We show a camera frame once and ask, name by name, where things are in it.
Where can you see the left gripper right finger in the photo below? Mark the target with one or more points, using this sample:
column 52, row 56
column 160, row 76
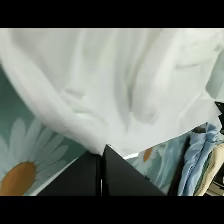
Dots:
column 121, row 176

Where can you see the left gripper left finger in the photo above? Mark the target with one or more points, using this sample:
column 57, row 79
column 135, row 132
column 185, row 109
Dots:
column 80, row 178

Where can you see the white shirt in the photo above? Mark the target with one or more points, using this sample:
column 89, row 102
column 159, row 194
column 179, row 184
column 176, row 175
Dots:
column 110, row 83

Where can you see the light blue garment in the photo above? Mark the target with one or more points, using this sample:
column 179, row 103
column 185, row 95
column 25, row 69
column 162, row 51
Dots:
column 196, row 160

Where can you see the cream garment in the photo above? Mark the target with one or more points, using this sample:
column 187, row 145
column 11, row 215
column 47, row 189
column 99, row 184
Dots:
column 213, row 173

